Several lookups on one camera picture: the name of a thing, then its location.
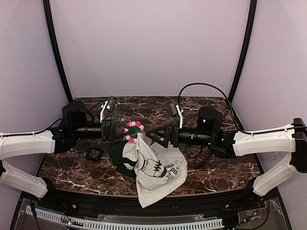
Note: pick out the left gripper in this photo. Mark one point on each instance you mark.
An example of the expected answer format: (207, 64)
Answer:
(108, 130)

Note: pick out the left black frame post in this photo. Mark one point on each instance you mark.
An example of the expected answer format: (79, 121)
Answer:
(55, 49)

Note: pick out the right black frame post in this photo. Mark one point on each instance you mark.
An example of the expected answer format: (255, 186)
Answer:
(244, 49)

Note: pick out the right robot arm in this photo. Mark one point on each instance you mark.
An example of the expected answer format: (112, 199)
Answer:
(291, 138)

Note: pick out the black frame post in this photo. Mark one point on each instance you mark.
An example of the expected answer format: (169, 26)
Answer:
(244, 49)
(55, 49)

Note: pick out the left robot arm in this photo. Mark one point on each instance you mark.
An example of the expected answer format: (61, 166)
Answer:
(76, 123)

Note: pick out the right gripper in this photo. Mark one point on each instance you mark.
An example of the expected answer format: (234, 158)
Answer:
(171, 136)

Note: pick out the pink flower brooch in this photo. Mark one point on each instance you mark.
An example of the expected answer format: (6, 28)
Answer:
(137, 128)

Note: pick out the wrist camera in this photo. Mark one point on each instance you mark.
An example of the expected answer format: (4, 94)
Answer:
(176, 113)
(107, 108)

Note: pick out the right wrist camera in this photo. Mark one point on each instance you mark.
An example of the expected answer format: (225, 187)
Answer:
(176, 113)

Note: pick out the white and green garment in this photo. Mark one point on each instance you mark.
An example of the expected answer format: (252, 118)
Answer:
(158, 171)

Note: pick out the black square box left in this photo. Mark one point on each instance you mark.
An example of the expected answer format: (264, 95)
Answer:
(94, 154)

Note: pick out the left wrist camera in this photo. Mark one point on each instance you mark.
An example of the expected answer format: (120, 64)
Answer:
(107, 108)

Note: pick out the white slotted cable duct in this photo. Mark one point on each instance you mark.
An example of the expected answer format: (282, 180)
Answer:
(109, 222)

